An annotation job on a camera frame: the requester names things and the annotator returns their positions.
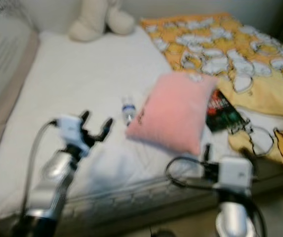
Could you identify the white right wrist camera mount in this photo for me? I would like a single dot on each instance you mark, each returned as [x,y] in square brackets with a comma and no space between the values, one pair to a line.
[235,173]

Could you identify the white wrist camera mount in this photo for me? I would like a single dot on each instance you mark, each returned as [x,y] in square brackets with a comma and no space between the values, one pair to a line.
[235,173]
[71,128]

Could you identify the beige bed base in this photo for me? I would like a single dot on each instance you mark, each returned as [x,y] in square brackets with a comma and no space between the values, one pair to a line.
[161,210]

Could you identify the dark red green book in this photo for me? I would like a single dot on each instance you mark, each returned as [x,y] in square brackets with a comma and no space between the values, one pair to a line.
[222,116]

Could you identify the clear plastic water bottle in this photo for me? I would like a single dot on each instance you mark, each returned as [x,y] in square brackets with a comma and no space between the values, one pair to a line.
[128,112]

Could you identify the yellow cartoon print blanket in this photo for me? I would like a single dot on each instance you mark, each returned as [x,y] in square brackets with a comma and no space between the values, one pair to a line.
[210,39]

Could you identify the pink pillow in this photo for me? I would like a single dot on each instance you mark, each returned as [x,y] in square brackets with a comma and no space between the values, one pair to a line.
[176,113]

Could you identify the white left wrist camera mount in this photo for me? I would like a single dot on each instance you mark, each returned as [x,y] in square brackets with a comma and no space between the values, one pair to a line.
[71,128]

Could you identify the white quilted mattress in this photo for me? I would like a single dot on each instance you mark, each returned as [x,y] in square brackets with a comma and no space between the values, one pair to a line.
[87,74]

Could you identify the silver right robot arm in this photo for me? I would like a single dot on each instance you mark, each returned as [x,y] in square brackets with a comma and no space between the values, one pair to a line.
[232,219]

